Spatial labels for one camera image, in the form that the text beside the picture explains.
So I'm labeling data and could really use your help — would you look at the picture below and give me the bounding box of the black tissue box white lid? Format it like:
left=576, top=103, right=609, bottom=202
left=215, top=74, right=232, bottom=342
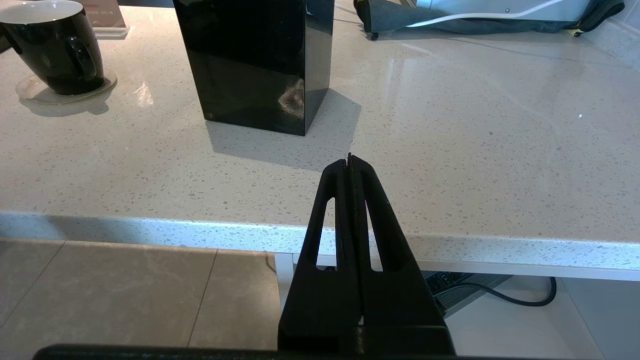
left=172, top=0, right=336, bottom=137

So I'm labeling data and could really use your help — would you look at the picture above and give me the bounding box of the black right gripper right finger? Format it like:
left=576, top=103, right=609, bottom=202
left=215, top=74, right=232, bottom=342
left=349, top=154, right=457, bottom=355

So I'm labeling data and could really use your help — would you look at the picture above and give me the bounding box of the white saucer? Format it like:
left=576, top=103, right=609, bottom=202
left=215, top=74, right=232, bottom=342
left=15, top=69, right=118, bottom=105

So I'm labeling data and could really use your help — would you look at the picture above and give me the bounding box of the thin black floor cable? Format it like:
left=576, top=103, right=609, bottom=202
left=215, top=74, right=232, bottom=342
left=450, top=276, right=558, bottom=307

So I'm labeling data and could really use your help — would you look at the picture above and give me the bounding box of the black mug white inside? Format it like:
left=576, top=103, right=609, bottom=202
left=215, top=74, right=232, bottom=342
left=0, top=0, right=106, bottom=96

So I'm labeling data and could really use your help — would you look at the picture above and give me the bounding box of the QR code sign stand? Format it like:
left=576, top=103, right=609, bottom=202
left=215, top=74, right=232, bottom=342
left=80, top=0, right=131, bottom=40

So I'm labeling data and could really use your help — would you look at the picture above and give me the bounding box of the white power cable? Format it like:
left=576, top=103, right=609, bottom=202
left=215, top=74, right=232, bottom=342
left=406, top=0, right=566, bottom=28

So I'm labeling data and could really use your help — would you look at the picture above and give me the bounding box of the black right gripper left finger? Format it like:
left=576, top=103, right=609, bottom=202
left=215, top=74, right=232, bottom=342
left=277, top=158, right=362, bottom=353

